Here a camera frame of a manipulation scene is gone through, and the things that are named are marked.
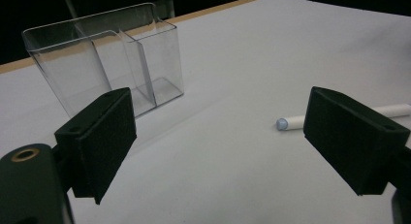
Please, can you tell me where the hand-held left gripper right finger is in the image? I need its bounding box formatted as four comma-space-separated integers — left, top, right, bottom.
302, 85, 411, 197

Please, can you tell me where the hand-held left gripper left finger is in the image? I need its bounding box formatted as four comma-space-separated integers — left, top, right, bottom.
53, 86, 138, 206

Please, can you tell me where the white marker pen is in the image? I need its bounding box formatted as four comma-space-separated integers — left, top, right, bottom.
275, 103, 411, 132

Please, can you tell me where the clear plastic divided container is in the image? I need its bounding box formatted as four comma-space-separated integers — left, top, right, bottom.
21, 2, 185, 119

